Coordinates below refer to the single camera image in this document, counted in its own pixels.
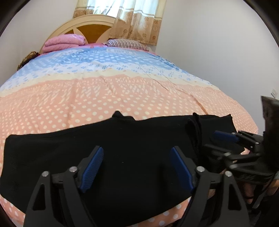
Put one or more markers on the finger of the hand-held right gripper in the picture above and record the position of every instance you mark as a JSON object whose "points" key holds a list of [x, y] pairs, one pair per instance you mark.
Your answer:
{"points": [[215, 153], [224, 136]]}

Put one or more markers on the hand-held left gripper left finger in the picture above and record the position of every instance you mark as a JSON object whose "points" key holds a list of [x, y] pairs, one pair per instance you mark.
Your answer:
{"points": [[92, 168]]}

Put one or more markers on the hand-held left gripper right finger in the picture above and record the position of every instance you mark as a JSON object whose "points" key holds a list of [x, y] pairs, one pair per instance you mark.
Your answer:
{"points": [[181, 169]]}

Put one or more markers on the black pants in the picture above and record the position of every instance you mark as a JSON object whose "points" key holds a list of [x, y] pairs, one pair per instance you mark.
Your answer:
{"points": [[130, 141]]}

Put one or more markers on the person's right hand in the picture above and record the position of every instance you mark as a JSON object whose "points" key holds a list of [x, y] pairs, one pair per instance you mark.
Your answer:
{"points": [[249, 188]]}

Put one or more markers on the dotted pastel bedspread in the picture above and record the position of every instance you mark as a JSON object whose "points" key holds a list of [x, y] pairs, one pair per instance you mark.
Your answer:
{"points": [[109, 91]]}

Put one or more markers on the brown patterned bundle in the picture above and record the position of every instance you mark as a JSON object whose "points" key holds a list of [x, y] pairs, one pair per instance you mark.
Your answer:
{"points": [[27, 60]]}

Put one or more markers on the folded pink blanket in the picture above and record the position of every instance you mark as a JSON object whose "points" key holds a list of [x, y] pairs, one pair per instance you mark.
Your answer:
{"points": [[63, 42]]}

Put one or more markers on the striped pillow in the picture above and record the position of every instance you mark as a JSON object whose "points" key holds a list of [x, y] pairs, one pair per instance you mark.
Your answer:
{"points": [[128, 43]]}

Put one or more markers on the cream wooden bed headboard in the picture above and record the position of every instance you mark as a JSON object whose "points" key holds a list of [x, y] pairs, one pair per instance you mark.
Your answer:
{"points": [[91, 28]]}

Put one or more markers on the beige floral window curtain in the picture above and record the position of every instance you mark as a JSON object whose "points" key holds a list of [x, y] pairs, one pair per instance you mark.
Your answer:
{"points": [[139, 24], [98, 7]]}

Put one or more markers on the white wall socket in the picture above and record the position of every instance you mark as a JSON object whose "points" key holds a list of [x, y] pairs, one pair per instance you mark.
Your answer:
{"points": [[274, 93]]}

